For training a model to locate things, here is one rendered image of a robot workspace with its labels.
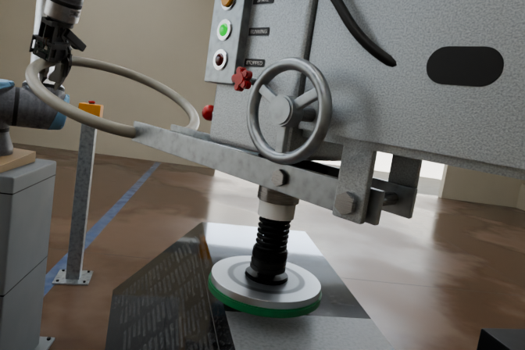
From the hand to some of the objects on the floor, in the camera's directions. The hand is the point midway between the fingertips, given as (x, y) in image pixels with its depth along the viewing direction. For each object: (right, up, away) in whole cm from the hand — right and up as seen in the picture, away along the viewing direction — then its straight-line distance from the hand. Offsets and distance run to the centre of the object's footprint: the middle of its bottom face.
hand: (51, 82), depth 129 cm
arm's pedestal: (-54, -108, +40) cm, 127 cm away
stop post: (-52, -99, +132) cm, 172 cm away
